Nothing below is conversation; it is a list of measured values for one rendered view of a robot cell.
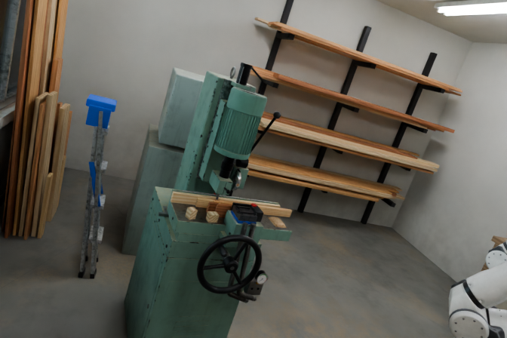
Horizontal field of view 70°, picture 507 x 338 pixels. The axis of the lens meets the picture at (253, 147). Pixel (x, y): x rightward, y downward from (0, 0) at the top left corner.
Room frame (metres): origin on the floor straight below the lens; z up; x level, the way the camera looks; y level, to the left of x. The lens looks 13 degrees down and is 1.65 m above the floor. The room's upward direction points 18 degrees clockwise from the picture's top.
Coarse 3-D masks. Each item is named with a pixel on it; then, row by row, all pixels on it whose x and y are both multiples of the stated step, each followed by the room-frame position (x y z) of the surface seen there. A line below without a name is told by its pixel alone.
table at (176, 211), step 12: (168, 204) 1.63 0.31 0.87; (180, 204) 1.61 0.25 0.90; (192, 204) 1.66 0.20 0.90; (180, 216) 1.50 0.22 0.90; (204, 216) 1.58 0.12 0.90; (264, 216) 1.80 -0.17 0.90; (276, 216) 1.85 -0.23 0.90; (180, 228) 1.46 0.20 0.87; (192, 228) 1.49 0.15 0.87; (204, 228) 1.51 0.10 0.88; (216, 228) 1.54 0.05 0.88; (264, 228) 1.65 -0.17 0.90; (276, 228) 1.70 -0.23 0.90; (288, 228) 1.74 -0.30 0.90; (276, 240) 1.69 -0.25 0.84; (288, 240) 1.72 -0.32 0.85
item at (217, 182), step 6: (210, 174) 1.76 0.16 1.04; (216, 174) 1.70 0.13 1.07; (210, 180) 1.74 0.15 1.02; (216, 180) 1.68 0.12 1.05; (222, 180) 1.65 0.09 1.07; (228, 180) 1.67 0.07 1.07; (216, 186) 1.66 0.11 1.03; (222, 186) 1.65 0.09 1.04; (228, 186) 1.66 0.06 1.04; (216, 192) 1.64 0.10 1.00; (222, 192) 1.65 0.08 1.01
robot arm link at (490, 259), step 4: (492, 252) 1.23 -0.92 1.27; (496, 252) 1.22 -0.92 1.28; (500, 252) 1.21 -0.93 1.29; (488, 256) 1.23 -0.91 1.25; (492, 256) 1.22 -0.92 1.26; (496, 256) 1.21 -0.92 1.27; (500, 256) 1.21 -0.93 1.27; (504, 256) 1.20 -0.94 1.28; (488, 260) 1.22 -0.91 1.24; (492, 260) 1.22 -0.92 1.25; (496, 260) 1.21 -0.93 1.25; (500, 260) 1.20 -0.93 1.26; (504, 260) 1.19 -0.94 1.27; (488, 264) 1.22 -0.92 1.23; (492, 264) 1.21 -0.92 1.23; (496, 264) 1.20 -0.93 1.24; (488, 268) 1.22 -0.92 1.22
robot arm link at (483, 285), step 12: (504, 264) 0.77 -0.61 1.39; (480, 276) 0.78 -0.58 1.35; (492, 276) 0.76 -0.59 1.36; (504, 276) 0.75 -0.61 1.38; (456, 288) 0.80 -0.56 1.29; (468, 288) 0.78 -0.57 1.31; (480, 288) 0.76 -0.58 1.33; (492, 288) 0.75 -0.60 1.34; (504, 288) 0.74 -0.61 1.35; (456, 300) 0.78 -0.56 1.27; (468, 300) 0.76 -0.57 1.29; (480, 300) 0.76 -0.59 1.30; (492, 300) 0.75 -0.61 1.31; (504, 300) 0.75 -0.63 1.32; (480, 312) 0.75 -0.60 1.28
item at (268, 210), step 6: (198, 198) 1.66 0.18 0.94; (204, 198) 1.68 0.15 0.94; (198, 204) 1.65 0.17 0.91; (204, 204) 1.66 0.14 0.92; (264, 210) 1.82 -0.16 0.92; (270, 210) 1.83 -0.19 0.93; (276, 210) 1.85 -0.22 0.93; (282, 210) 1.87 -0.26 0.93; (288, 210) 1.88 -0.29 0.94; (282, 216) 1.87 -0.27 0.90; (288, 216) 1.89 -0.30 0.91
